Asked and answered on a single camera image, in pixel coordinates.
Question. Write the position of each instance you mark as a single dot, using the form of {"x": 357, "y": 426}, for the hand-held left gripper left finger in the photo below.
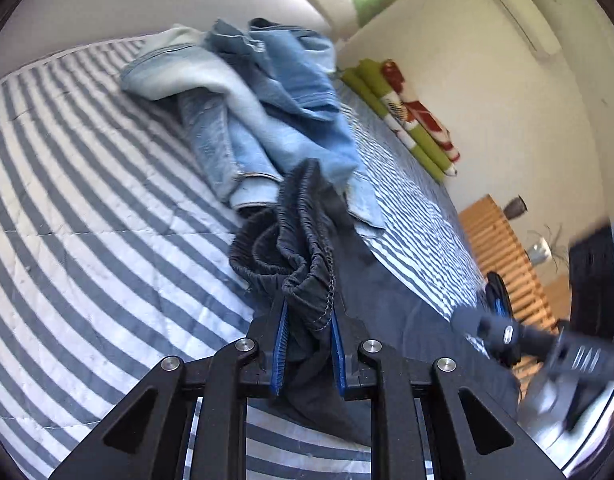
{"x": 281, "y": 345}

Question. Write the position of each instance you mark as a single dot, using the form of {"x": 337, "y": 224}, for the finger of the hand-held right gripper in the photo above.
{"x": 507, "y": 335}

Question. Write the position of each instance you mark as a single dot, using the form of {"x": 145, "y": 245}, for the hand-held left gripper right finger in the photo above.
{"x": 338, "y": 355}

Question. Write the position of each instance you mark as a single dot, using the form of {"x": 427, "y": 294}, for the dark blue pants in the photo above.
{"x": 307, "y": 220}

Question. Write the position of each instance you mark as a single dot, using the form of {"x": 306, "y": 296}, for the white plant pot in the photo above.
{"x": 539, "y": 252}

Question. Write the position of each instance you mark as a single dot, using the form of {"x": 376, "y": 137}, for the dark vase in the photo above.
{"x": 516, "y": 207}

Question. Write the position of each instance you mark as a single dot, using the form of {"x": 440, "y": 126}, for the folded green red blanket stack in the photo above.
{"x": 417, "y": 130}

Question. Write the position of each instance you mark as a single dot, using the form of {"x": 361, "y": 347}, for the blue white striped bedspread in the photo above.
{"x": 87, "y": 210}

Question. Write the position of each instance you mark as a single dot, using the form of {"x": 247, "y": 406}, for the medium blue jeans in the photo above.
{"x": 297, "y": 80}

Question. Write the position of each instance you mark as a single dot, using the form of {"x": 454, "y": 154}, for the wooden slatted bed frame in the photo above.
{"x": 497, "y": 245}

